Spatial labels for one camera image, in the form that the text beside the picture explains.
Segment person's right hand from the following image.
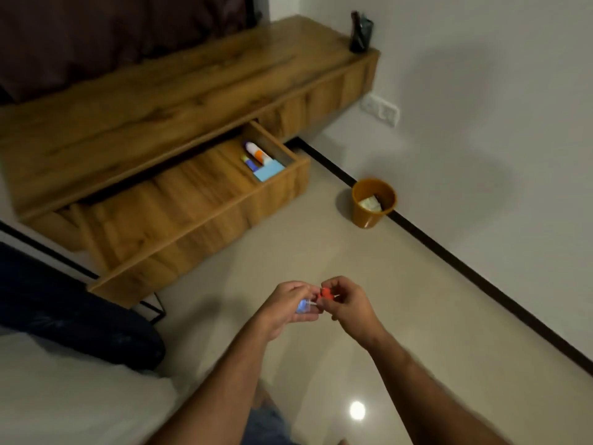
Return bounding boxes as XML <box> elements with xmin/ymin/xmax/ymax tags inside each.
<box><xmin>322</xmin><ymin>275</ymin><xmax>383</xmax><ymax>349</ymax></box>

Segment person's left hand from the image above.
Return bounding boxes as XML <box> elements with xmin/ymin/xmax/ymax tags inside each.
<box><xmin>258</xmin><ymin>281</ymin><xmax>322</xmax><ymax>341</ymax></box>

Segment person's right forearm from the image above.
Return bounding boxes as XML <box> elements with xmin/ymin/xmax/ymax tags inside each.
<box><xmin>360</xmin><ymin>330</ymin><xmax>510</xmax><ymax>445</ymax></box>

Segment person's left forearm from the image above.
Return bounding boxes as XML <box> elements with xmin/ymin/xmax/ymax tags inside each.
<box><xmin>147</xmin><ymin>320</ymin><xmax>289</xmax><ymax>445</ymax></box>

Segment orange waste bin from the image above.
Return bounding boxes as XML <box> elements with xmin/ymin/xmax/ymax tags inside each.
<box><xmin>351</xmin><ymin>179</ymin><xmax>398</xmax><ymax>229</ymax></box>

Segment light blue box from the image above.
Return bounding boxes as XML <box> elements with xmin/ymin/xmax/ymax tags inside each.
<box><xmin>254</xmin><ymin>160</ymin><xmax>286</xmax><ymax>183</ymax></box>

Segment open wooden drawer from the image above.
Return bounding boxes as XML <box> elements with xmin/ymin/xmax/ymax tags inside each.
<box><xmin>23</xmin><ymin>120</ymin><xmax>311</xmax><ymax>309</ymax></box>

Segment blue denim shorts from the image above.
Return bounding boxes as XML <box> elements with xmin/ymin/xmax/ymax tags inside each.
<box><xmin>243</xmin><ymin>397</ymin><xmax>302</xmax><ymax>445</ymax></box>

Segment white tube with orange cap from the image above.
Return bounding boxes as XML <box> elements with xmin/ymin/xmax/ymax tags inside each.
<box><xmin>244</xmin><ymin>141</ymin><xmax>275</xmax><ymax>165</ymax></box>

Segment dark blue pillow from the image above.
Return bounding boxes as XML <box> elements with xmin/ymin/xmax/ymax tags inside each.
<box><xmin>0</xmin><ymin>243</ymin><xmax>166</xmax><ymax>372</ymax></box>

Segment dark pen holder cup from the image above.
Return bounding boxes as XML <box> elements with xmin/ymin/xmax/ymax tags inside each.
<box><xmin>349</xmin><ymin>11</ymin><xmax>375</xmax><ymax>54</ymax></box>

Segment white bed sheet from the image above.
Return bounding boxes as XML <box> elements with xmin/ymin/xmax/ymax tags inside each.
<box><xmin>0</xmin><ymin>327</ymin><xmax>182</xmax><ymax>445</ymax></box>

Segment dark brown curtain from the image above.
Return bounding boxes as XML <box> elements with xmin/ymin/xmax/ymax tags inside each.
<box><xmin>0</xmin><ymin>0</ymin><xmax>260</xmax><ymax>105</ymax></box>

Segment white wall socket plate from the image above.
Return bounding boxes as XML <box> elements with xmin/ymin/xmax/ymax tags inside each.
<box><xmin>360</xmin><ymin>94</ymin><xmax>401</xmax><ymax>128</ymax></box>

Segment wooden wall-mounted cabinet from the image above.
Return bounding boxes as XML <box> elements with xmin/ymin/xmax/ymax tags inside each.
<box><xmin>0</xmin><ymin>15</ymin><xmax>381</xmax><ymax>223</ymax></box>

